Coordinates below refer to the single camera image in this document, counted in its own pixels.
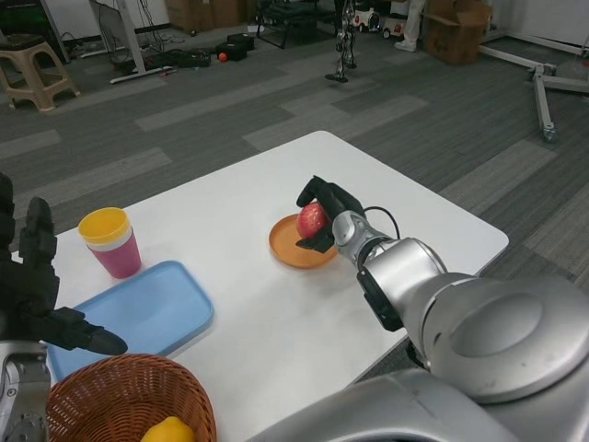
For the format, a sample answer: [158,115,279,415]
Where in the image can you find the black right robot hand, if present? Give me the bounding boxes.
[295,175,364,254]

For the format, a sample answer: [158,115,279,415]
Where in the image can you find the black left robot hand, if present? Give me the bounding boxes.
[0,172,129,356]

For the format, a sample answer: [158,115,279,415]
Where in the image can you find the red apple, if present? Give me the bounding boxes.
[296,202,330,239]

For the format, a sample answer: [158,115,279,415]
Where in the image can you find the orange round plate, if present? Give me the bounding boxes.
[269,213,341,271]

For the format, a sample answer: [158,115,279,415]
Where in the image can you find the pink plastic cup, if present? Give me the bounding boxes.
[89,232,143,280]

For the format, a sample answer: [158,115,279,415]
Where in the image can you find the white plastic cup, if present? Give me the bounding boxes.
[87,229,136,253]

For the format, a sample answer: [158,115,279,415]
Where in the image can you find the yellow plastic cup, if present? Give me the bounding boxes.
[77,207,133,248]

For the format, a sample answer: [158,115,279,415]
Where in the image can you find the light blue plastic tray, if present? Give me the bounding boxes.
[45,261,215,383]

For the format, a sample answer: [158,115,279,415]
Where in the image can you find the brown wicker basket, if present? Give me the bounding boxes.
[45,353,217,442]

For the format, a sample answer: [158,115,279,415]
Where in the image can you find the silver black humanoid robot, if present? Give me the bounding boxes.
[324,0,360,84]

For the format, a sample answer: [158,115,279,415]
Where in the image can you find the white toy car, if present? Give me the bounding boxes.
[352,0,383,34]
[381,12,409,41]

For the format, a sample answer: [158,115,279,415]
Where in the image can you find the black equipment case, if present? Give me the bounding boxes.
[214,34,256,62]

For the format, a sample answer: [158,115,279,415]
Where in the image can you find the person in white trousers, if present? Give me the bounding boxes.
[394,0,427,52]

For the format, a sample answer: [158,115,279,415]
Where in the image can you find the black folding chair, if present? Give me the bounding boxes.
[255,0,340,50]

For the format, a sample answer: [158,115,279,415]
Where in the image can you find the open brown cardboard box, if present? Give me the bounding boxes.
[422,0,494,65]

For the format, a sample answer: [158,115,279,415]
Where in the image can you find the yellow lemon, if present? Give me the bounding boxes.
[140,416,197,442]

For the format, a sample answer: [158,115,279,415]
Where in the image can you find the beige plastic stool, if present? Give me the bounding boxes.
[0,36,80,114]

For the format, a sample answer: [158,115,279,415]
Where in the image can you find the large closed cardboard box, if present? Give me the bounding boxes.
[209,0,245,27]

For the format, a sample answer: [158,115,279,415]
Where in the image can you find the silver robot chest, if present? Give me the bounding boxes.
[246,367,589,442]

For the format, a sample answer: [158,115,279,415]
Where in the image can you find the stacked worn cardboard boxes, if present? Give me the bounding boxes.
[165,0,215,32]

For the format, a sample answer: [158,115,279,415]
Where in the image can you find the white standing desk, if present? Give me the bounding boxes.
[91,0,176,85]

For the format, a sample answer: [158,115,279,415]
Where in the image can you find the black equipment rack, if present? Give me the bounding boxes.
[0,0,70,65]

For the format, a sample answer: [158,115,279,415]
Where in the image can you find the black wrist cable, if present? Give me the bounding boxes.
[363,206,400,240]

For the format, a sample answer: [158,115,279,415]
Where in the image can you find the black cable bundle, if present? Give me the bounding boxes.
[142,48,213,70]

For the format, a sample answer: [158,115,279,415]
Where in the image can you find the white metal gantry frame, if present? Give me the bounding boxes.
[478,27,589,142]

